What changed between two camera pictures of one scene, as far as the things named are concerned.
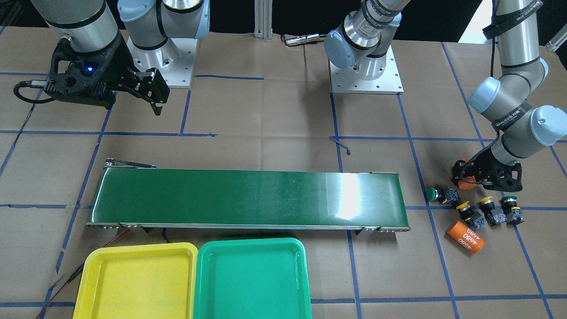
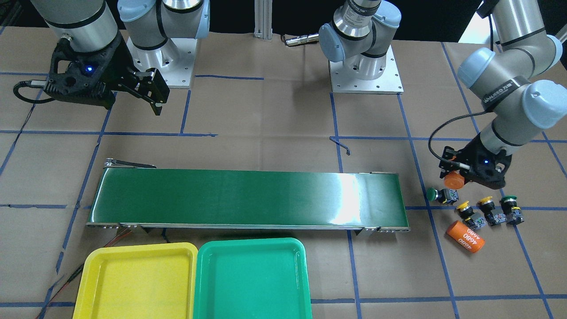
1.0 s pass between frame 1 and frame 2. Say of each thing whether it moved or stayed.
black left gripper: moved
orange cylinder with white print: moved
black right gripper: stayed
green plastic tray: stayed
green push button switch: stayed
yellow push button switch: stayed
